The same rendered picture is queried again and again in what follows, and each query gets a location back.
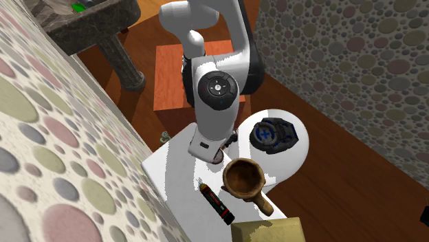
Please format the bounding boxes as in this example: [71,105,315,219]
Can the black and blue round device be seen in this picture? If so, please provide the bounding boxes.
[249,117,299,155]

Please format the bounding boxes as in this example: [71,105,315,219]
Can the red and black marker pen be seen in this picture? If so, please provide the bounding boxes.
[197,180,236,226]

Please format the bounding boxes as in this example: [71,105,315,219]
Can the orange wooden robot stand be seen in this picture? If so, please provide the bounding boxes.
[153,39,252,135]

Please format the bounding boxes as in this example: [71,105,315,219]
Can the yellow box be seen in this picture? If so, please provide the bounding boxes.
[230,217,307,242]

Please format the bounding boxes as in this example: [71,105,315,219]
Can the green block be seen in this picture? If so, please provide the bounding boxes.
[71,2,89,14]

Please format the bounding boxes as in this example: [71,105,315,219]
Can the black object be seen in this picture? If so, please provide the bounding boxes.
[419,197,429,228]

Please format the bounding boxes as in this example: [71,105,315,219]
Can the brown wooden handled cup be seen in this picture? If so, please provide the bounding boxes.
[221,157,275,217]

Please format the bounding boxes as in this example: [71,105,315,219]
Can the dark stone pedestal basin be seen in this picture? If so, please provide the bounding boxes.
[21,0,147,94]

